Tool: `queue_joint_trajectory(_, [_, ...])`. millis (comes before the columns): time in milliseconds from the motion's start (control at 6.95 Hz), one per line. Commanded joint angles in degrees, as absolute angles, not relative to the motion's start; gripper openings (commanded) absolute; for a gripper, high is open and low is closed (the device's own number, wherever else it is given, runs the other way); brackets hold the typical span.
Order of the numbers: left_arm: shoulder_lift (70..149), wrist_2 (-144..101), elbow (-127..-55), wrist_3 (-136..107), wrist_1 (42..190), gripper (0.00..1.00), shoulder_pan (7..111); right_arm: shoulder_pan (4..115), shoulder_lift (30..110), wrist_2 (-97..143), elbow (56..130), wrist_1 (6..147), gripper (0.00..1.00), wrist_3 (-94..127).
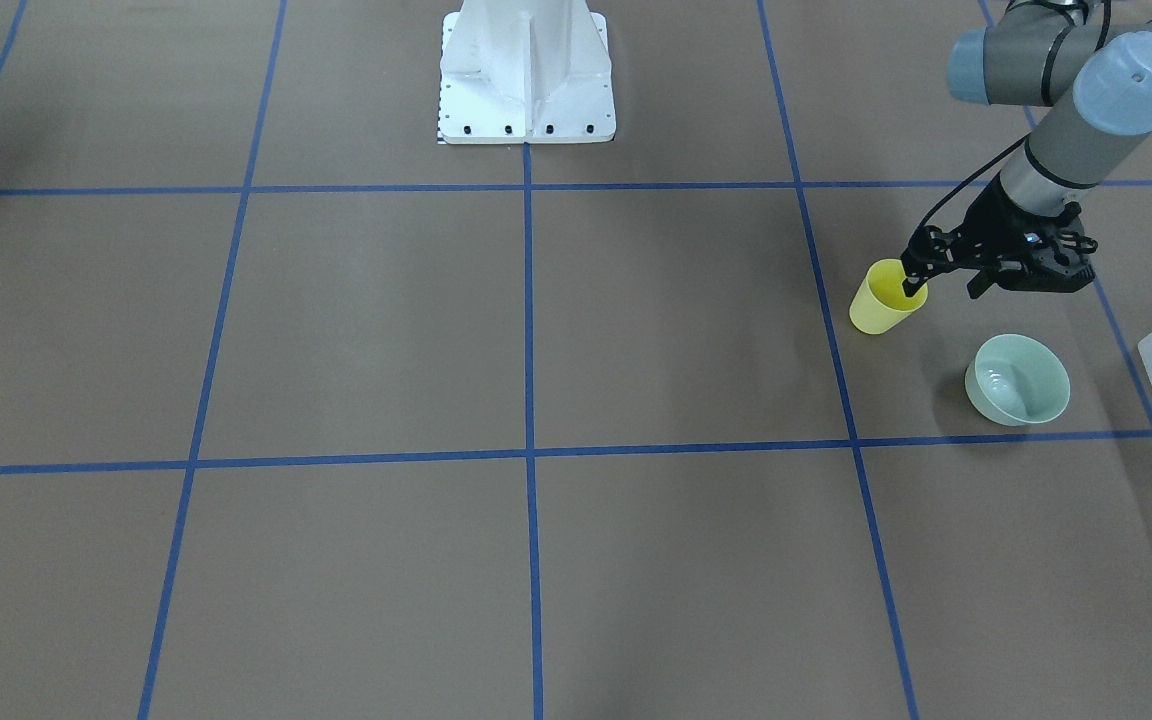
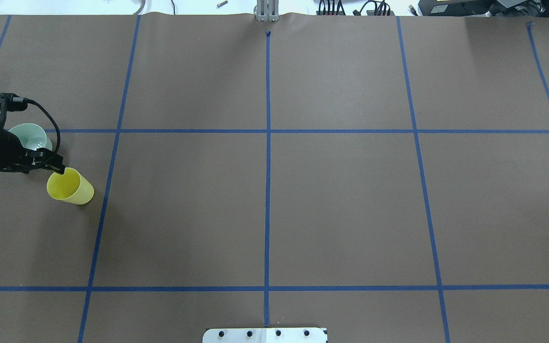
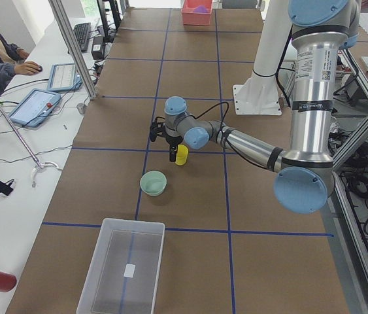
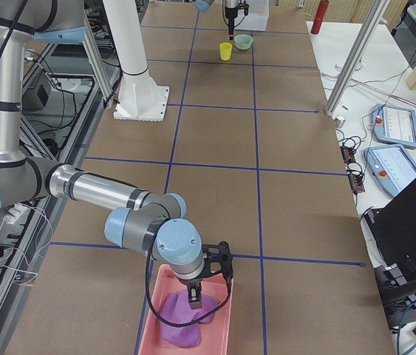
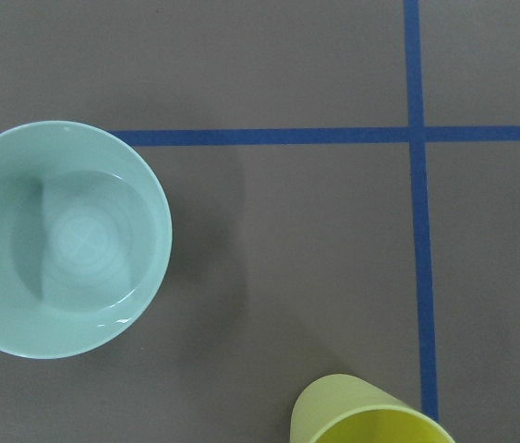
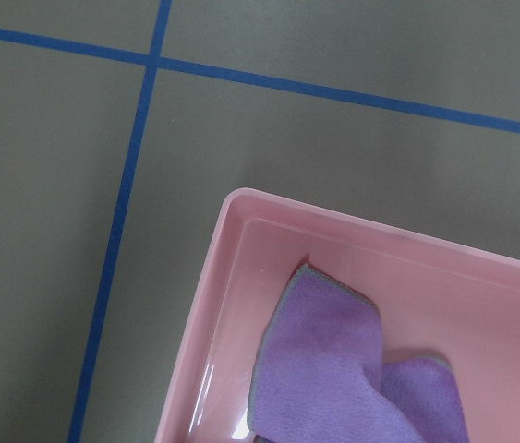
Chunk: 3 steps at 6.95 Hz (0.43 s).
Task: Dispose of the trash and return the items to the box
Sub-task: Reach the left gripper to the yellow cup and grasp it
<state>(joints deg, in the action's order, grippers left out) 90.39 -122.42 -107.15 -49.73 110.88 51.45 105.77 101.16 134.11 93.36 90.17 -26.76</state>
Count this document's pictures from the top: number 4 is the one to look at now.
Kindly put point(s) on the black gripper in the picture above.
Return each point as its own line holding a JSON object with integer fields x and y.
{"x": 230, "y": 12}
{"x": 191, "y": 284}

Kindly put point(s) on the purple cloth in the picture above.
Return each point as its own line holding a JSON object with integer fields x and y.
{"x": 175, "y": 309}

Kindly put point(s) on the yellow plastic cup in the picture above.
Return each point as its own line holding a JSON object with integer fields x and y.
{"x": 225, "y": 51}

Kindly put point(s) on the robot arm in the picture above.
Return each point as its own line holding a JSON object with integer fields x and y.
{"x": 204, "y": 5}
{"x": 139, "y": 220}

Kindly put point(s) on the clear plastic box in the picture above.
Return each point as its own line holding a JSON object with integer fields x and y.
{"x": 257, "y": 17}

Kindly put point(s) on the light green bowl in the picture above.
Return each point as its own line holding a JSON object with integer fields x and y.
{"x": 243, "y": 41}

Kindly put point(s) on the pink plastic tray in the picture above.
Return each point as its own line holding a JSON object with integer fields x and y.
{"x": 214, "y": 336}

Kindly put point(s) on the red bottle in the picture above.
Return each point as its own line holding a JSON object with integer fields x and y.
{"x": 319, "y": 16}

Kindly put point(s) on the far teach pendant tablet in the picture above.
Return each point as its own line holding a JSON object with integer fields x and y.
{"x": 391, "y": 124}

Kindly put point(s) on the teach pendant tablet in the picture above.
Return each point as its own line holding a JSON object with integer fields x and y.
{"x": 391, "y": 124}
{"x": 392, "y": 165}

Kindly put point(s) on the near teach pendant tablet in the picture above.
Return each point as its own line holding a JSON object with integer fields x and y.
{"x": 392, "y": 165}

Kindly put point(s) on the black laptop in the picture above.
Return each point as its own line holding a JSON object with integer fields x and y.
{"x": 394, "y": 230}

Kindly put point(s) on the white camera stand base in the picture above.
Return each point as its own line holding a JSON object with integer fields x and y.
{"x": 139, "y": 96}

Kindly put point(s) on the aluminium frame post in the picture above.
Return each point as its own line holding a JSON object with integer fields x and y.
{"x": 364, "y": 35}

